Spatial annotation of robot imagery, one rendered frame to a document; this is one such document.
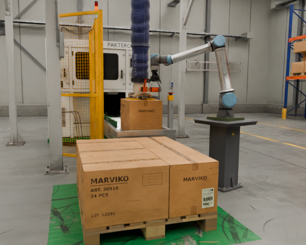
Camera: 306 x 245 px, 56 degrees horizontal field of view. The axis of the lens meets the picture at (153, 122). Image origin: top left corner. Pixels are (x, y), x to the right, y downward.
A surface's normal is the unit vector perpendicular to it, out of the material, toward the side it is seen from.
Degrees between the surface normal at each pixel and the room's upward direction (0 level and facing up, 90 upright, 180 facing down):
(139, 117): 90
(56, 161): 90
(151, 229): 90
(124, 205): 90
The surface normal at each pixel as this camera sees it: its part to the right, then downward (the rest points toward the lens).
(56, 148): 0.30, 0.11
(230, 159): 0.59, 0.10
